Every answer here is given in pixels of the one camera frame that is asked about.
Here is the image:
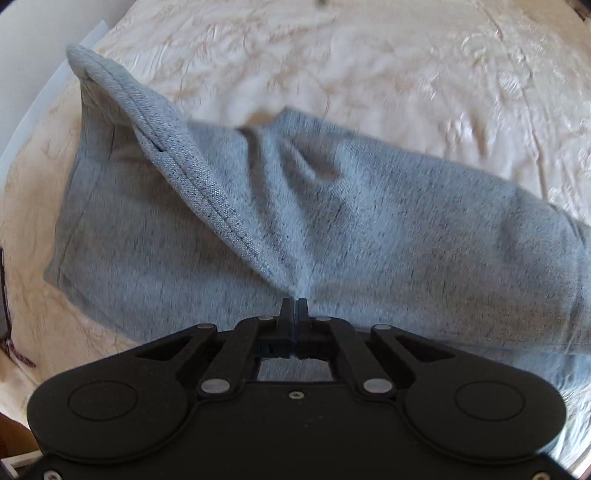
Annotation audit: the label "dark object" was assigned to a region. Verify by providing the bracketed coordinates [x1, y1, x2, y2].
[0, 247, 12, 344]

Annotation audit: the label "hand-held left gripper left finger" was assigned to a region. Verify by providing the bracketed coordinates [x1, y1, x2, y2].
[124, 299, 294, 400]

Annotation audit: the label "cream floral bedspread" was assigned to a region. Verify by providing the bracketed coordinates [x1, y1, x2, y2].
[0, 0, 591, 480]

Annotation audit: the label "dark red strap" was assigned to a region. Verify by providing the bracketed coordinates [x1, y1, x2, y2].
[2, 339, 37, 368]

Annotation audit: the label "grey speckled pants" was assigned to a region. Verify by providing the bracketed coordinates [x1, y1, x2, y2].
[43, 44, 591, 416]

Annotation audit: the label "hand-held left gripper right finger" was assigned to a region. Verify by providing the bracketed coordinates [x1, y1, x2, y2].
[295, 299, 462, 400]

